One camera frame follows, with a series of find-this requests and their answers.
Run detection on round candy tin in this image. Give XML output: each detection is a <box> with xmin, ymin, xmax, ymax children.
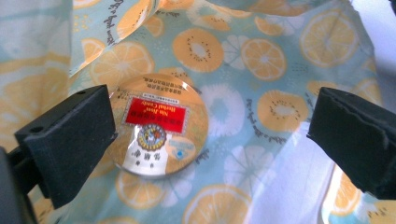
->
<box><xmin>108</xmin><ymin>72</ymin><xmax>210</xmax><ymax>178</ymax></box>

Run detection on citrus print tote bag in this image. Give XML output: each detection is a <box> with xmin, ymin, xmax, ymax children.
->
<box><xmin>0</xmin><ymin>0</ymin><xmax>396</xmax><ymax>224</ymax></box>

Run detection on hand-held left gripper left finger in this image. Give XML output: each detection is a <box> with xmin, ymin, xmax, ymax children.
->
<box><xmin>13</xmin><ymin>84</ymin><xmax>119</xmax><ymax>210</ymax></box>

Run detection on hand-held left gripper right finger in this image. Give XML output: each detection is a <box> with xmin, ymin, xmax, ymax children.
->
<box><xmin>305</xmin><ymin>86</ymin><xmax>396</xmax><ymax>201</ymax></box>

